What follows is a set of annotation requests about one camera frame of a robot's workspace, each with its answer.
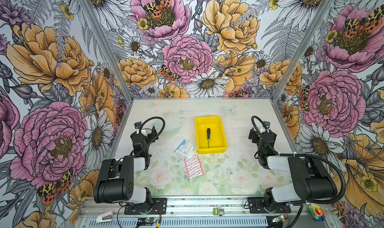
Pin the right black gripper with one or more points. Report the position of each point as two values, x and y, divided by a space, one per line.
256 135

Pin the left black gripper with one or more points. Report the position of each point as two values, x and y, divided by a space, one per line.
151 135

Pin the black yellow handled screwdriver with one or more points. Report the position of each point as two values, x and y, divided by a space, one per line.
208 136

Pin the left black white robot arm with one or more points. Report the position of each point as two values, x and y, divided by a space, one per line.
115 183

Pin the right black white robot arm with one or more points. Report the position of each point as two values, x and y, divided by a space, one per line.
311 182

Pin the yellow plastic bin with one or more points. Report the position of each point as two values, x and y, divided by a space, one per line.
218 142

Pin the white blue plastic packet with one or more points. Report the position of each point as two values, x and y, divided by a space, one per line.
186 150

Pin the pink patterned packet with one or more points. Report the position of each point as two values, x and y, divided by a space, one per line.
194 167

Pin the green circuit board left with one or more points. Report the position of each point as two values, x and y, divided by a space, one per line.
146 222

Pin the green circuit board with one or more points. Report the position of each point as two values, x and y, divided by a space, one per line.
278 219
146 222

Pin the green circuit board right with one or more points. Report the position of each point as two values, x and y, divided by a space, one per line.
278 219

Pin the white stapler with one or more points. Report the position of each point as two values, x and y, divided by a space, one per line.
105 217

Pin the small green display module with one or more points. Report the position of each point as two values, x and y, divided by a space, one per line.
218 212

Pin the colourful round toy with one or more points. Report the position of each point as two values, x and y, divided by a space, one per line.
317 212

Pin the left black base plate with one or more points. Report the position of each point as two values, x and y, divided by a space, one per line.
157 206

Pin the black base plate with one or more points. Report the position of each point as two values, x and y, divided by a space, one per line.
157 206
260 206

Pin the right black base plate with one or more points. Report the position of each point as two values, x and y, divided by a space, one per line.
260 206

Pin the aluminium rail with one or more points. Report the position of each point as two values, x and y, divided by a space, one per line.
182 206

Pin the white vented cable duct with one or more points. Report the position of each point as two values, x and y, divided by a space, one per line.
187 222

